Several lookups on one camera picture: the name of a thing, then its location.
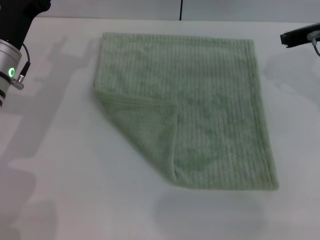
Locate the black vertical background strip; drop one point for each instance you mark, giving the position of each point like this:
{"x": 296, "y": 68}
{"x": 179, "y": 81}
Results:
{"x": 181, "y": 10}

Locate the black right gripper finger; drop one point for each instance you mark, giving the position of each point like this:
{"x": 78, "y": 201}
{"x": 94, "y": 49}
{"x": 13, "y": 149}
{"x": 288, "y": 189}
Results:
{"x": 284, "y": 38}

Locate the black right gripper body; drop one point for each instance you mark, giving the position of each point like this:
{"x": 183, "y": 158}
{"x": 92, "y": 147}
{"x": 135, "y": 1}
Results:
{"x": 302, "y": 33}

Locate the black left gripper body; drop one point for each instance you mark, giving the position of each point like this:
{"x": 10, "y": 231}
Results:
{"x": 17, "y": 17}

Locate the light green ribbed towel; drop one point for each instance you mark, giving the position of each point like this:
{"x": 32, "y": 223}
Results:
{"x": 205, "y": 112}

